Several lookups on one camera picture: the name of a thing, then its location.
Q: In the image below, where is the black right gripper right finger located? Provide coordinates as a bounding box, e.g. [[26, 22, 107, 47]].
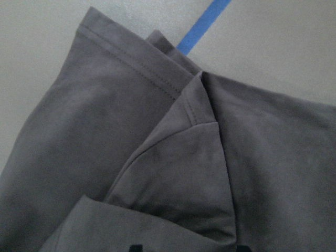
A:
[[236, 245, 251, 252]]

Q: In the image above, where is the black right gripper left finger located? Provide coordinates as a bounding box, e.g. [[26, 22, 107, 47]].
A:
[[129, 244, 143, 252]]

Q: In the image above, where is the dark brown t-shirt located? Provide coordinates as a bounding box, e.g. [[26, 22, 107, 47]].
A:
[[1, 8, 335, 251]]

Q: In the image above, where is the long blue tape line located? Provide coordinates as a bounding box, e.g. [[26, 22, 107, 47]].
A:
[[176, 0, 230, 55]]

